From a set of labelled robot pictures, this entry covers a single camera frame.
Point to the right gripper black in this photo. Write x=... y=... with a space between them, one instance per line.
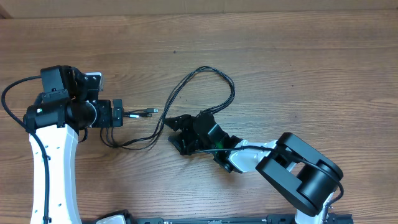
x=183 y=123

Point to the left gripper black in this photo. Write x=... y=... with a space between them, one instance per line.
x=105 y=119

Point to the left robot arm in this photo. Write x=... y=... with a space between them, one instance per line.
x=68 y=104

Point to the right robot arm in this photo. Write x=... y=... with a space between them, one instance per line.
x=302 y=175

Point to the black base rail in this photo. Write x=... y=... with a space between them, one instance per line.
x=270 y=219

